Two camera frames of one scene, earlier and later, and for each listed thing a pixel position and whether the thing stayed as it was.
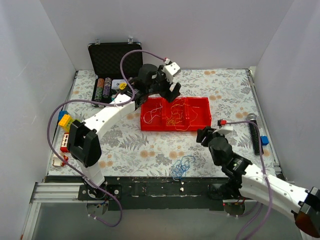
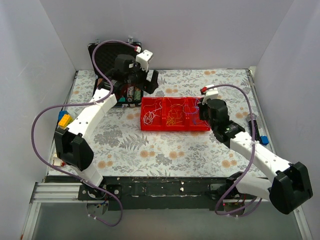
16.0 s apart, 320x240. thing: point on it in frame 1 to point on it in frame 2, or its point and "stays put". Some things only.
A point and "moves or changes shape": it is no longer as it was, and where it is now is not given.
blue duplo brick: (61, 114) stays put
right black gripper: (204, 136) to (202, 113)
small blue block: (264, 140) stays put
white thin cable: (149, 115) moves or changes shape
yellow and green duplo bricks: (66, 122) stays put
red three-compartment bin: (186, 114) stays put
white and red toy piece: (58, 161) stays put
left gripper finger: (173, 92) to (150, 86)
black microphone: (255, 134) stays put
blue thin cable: (179, 170) to (197, 110)
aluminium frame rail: (52, 192) stays put
